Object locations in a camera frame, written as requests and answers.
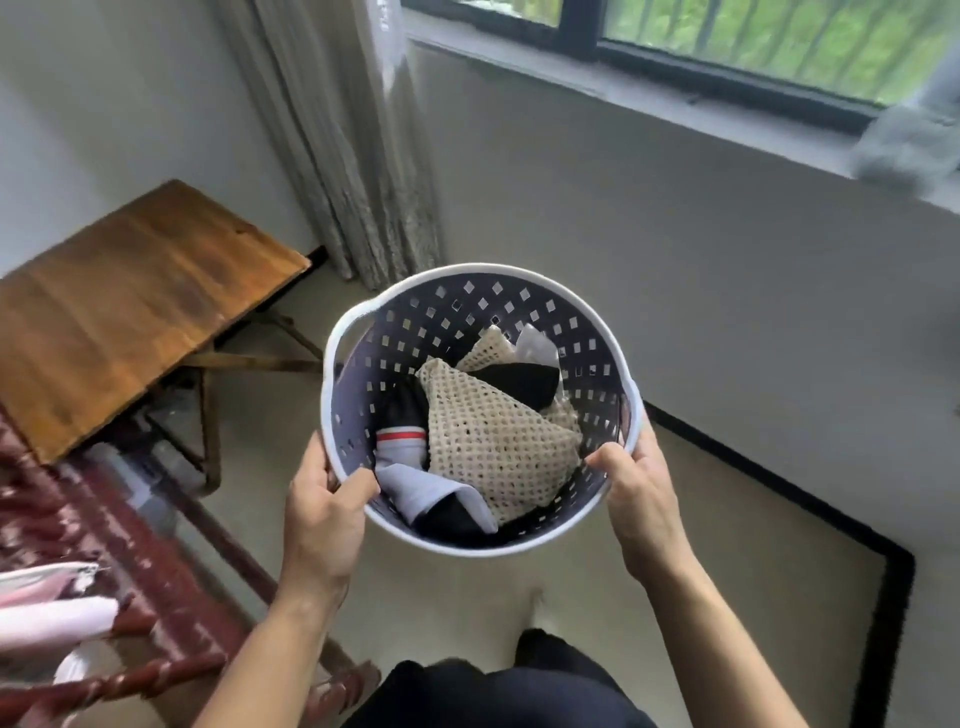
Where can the person's right thumb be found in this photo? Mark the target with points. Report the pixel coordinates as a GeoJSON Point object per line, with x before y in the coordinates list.
{"type": "Point", "coordinates": [609, 459]}

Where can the wooden folding table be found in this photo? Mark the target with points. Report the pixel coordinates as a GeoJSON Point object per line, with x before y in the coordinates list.
{"type": "Point", "coordinates": [127, 315]}

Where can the beige mesh laundry bag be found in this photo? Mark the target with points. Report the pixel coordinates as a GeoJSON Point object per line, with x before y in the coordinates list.
{"type": "Point", "coordinates": [499, 442]}

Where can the person's left hand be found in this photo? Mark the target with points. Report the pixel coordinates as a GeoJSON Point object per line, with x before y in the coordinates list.
{"type": "Point", "coordinates": [322, 517]}

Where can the black garment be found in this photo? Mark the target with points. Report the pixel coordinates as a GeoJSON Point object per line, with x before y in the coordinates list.
{"type": "Point", "coordinates": [521, 382]}

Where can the person's black trousers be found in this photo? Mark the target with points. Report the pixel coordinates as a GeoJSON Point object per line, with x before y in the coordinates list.
{"type": "Point", "coordinates": [517, 690]}

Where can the person's right hand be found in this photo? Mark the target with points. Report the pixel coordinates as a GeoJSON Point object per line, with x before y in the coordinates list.
{"type": "Point", "coordinates": [641, 510]}

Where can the grey patterned curtain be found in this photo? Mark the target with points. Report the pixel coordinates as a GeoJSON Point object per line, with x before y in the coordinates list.
{"type": "Point", "coordinates": [345, 135]}

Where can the person's left forearm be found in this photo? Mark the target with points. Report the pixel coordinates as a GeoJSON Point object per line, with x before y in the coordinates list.
{"type": "Point", "coordinates": [262, 660]}

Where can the white and black sock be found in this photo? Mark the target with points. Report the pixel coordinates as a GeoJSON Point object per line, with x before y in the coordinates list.
{"type": "Point", "coordinates": [439, 499]}

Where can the black framed window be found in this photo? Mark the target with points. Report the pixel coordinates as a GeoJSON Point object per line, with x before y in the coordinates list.
{"type": "Point", "coordinates": [712, 45]}

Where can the white garment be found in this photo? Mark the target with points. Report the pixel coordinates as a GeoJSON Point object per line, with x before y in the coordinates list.
{"type": "Point", "coordinates": [538, 346]}

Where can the white perforated laundry basket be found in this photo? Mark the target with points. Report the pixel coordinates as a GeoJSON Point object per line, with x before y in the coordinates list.
{"type": "Point", "coordinates": [405, 330]}

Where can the pink and white cloth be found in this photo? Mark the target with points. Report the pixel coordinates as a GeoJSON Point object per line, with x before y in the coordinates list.
{"type": "Point", "coordinates": [52, 615]}

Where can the dark red wooden chair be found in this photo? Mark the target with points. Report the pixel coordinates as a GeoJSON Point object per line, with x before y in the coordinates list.
{"type": "Point", "coordinates": [150, 570]}

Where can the grey cloth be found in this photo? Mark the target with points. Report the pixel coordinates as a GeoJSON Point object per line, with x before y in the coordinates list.
{"type": "Point", "coordinates": [911, 135]}

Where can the person's right forearm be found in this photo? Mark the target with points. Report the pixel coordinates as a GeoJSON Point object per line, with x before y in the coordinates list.
{"type": "Point", "coordinates": [720, 645]}

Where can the person's left thumb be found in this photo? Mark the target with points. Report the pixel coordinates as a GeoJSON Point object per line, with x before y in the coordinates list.
{"type": "Point", "coordinates": [356, 486]}

